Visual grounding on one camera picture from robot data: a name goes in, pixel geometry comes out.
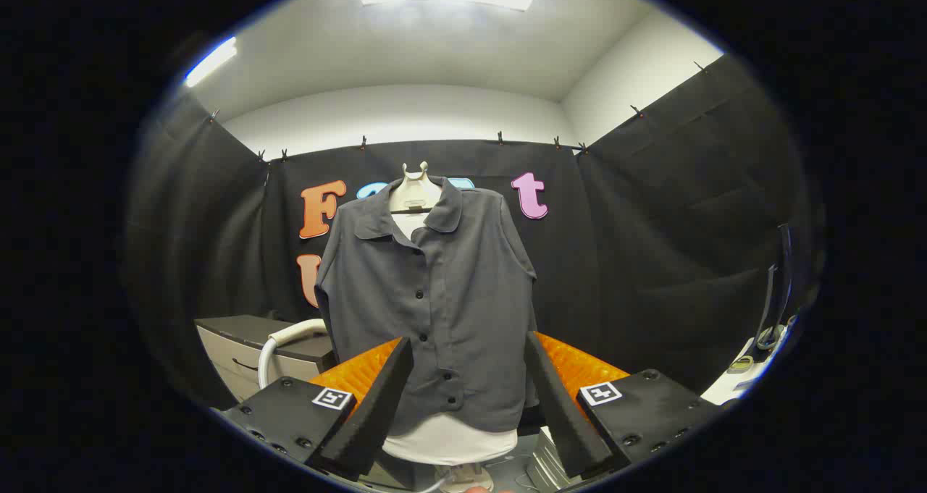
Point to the small yellowish desk item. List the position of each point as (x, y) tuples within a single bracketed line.
[(740, 364)]

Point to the white desk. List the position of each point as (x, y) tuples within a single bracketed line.
[(728, 388)]

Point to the narrow ceiling light strip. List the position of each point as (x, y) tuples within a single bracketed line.
[(211, 62)]

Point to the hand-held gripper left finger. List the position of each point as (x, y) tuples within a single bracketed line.
[(376, 406)]

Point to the grey button-up shirt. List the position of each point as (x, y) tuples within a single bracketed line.
[(463, 297)]

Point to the dark computer monitor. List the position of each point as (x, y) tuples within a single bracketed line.
[(781, 290)]

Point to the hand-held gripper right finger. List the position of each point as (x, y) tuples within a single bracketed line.
[(561, 406)]

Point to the black backdrop cloth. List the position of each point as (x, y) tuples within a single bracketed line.
[(652, 247)]

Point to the grey drawer cabinet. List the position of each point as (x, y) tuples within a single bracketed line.
[(242, 330)]

